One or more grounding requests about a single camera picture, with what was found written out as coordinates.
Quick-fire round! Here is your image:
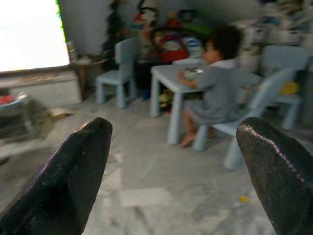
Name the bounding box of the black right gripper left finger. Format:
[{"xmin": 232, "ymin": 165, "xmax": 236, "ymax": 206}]
[{"xmin": 0, "ymin": 117, "xmax": 113, "ymax": 235}]

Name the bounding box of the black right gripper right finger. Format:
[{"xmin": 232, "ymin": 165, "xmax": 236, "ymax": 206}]
[{"xmin": 236, "ymin": 117, "xmax": 313, "ymax": 235}]

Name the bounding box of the yellow toy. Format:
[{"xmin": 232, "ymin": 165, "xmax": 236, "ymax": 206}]
[{"xmin": 280, "ymin": 81, "xmax": 301, "ymax": 95}]

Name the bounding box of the light blue children's chair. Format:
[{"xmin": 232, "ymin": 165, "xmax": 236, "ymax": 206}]
[
  {"xmin": 94, "ymin": 37, "xmax": 140, "ymax": 109},
  {"xmin": 192, "ymin": 68, "xmax": 298, "ymax": 171},
  {"xmin": 259, "ymin": 45, "xmax": 313, "ymax": 131}
]

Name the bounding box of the basin with red items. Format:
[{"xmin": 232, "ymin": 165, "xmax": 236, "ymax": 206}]
[{"xmin": 0, "ymin": 92, "xmax": 31, "ymax": 117}]

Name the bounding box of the child in grey dress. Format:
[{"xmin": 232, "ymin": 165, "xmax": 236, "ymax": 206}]
[{"xmin": 177, "ymin": 24, "xmax": 261, "ymax": 147}]

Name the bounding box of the small wooden side table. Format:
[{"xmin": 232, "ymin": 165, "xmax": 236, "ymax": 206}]
[{"xmin": 69, "ymin": 58, "xmax": 110, "ymax": 101}]

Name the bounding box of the colourful toy pile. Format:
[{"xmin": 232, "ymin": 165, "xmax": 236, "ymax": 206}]
[{"xmin": 158, "ymin": 89, "xmax": 176, "ymax": 113}]

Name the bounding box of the bowl of food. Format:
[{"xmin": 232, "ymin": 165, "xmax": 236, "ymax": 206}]
[{"xmin": 183, "ymin": 66, "xmax": 204, "ymax": 79}]

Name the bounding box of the cluttered storage shelf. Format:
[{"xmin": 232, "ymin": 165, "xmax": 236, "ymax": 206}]
[{"xmin": 232, "ymin": 0, "xmax": 313, "ymax": 71}]

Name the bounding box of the light blue children's table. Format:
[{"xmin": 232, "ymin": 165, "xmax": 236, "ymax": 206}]
[{"xmin": 150, "ymin": 58, "xmax": 262, "ymax": 145}]

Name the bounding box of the bright window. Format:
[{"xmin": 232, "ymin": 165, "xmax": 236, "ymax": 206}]
[{"xmin": 0, "ymin": 0, "xmax": 71, "ymax": 73}]

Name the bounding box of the red bag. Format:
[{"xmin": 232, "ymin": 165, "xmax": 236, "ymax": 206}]
[{"xmin": 160, "ymin": 35, "xmax": 189, "ymax": 62}]

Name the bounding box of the dark green artificial tree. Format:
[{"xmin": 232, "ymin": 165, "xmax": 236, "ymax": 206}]
[{"xmin": 101, "ymin": 0, "xmax": 129, "ymax": 64}]

